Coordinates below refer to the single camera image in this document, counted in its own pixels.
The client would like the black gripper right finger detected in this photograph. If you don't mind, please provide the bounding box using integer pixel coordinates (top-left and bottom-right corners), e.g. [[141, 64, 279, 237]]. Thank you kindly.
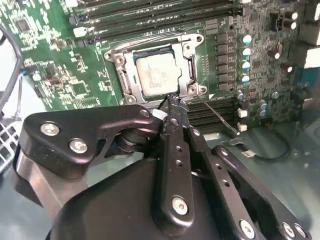
[[174, 98, 315, 240]]

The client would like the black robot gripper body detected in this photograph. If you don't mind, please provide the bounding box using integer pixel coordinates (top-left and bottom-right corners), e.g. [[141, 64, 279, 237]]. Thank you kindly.
[[49, 157, 234, 240]]

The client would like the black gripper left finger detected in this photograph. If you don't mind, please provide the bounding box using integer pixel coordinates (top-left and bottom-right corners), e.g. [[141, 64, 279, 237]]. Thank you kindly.
[[11, 93, 196, 228]]

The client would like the thin metal locking lever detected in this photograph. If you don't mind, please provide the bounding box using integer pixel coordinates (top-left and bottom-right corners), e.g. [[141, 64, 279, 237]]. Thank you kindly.
[[106, 33, 201, 57], [196, 94, 242, 137]]

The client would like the small square silver CPU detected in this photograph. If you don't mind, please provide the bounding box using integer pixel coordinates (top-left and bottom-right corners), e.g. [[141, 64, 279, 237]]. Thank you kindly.
[[132, 48, 182, 97]]

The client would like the metal socket cover frame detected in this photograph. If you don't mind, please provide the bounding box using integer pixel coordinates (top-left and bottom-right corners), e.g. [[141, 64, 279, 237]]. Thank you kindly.
[[117, 41, 201, 103]]

